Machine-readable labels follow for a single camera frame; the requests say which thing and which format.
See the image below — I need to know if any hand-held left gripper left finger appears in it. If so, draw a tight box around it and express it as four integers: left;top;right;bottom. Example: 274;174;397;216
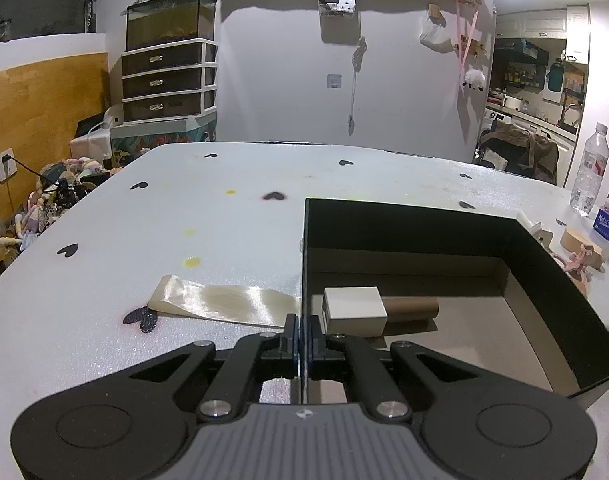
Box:
127;313;302;423

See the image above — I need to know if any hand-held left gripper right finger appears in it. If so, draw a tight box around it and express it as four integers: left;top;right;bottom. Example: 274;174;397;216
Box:
309;315;481;422

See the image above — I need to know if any white rectangular block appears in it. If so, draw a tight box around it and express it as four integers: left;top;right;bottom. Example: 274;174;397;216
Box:
322;286;389;339

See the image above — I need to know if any brown wooden cylinder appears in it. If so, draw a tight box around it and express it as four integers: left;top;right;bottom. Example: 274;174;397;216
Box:
382;297;439;322

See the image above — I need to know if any black cardboard box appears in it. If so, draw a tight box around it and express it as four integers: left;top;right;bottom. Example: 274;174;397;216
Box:
302;197;609;404

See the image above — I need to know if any pink plastic clip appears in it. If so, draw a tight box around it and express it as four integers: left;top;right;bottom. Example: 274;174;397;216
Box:
552;244;598;282

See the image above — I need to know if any oval wooden block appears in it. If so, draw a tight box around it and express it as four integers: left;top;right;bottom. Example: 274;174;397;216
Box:
559;227;606;272

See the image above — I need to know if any cream satin ribbon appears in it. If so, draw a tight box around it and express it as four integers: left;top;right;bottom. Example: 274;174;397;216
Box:
147;275;303;332

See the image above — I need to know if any white charger plug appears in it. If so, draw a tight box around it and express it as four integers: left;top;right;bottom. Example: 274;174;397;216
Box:
515;210;555;250

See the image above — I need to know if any pile of plush toys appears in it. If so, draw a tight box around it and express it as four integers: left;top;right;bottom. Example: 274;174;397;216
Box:
14;157;112;242

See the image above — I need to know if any white box appliance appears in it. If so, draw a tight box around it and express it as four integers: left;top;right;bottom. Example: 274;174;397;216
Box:
69;129;113;162

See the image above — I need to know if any brown jacket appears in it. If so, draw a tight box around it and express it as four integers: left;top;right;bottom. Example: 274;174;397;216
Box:
483;124;558;183

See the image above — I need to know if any white washing machine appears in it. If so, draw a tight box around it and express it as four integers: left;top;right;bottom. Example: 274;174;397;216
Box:
481;107;513;137

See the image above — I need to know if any white plastic drawer unit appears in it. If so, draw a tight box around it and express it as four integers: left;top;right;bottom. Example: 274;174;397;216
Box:
120;39;219;124

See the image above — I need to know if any clear plastic water bottle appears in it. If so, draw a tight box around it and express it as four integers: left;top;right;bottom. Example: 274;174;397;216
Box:
569;122;609;217

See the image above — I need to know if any white hanging bag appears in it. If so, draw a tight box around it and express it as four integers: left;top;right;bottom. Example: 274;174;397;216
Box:
419;15;456;54

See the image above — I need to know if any pink hanging ribbon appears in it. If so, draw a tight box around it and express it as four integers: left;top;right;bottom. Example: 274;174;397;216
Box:
455;0;481;92

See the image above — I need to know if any glass fish tank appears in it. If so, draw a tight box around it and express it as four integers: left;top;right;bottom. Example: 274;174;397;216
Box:
126;0;218;52

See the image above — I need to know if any hanging grey cord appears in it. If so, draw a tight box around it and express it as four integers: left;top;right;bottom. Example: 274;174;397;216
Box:
347;36;369;135

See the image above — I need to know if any wall mounted holder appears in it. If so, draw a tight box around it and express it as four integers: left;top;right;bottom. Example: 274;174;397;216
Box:
318;0;358;17

